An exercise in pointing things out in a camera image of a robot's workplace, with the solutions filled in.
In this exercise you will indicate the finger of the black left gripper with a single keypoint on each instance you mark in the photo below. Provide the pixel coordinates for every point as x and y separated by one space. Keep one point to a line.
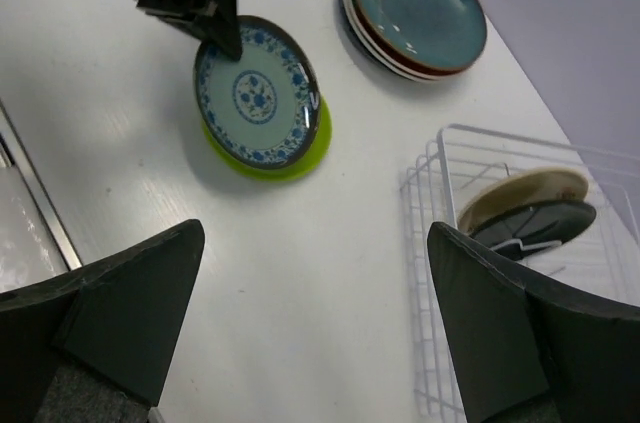
227 8

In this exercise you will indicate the white wire dish rack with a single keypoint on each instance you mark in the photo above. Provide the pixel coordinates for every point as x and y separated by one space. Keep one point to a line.
465 177

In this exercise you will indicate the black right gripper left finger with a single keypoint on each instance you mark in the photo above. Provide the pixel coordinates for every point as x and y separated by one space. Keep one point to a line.
95 344

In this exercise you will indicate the black plate with white line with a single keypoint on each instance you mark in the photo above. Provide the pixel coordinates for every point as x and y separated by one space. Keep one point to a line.
535 228

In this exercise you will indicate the beige brown-rimmed plate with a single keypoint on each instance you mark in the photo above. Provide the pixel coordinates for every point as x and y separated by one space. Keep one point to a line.
524 188

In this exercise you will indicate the blue patterned dark-rimmed plate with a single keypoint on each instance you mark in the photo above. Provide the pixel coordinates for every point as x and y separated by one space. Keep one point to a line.
263 110

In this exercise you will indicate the white plate with red back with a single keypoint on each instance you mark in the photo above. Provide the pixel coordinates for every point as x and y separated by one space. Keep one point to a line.
360 30

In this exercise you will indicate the teal glazed brown-rimmed plate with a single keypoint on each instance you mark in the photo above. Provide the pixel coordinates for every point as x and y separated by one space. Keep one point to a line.
445 36

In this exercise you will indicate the lime green plate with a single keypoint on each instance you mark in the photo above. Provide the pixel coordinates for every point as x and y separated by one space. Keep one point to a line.
306 164

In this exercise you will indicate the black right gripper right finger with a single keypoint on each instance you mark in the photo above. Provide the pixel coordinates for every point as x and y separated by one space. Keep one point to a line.
526 346

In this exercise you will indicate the silver foil covered panel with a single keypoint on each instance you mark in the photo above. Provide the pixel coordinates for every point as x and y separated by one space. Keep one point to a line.
28 253

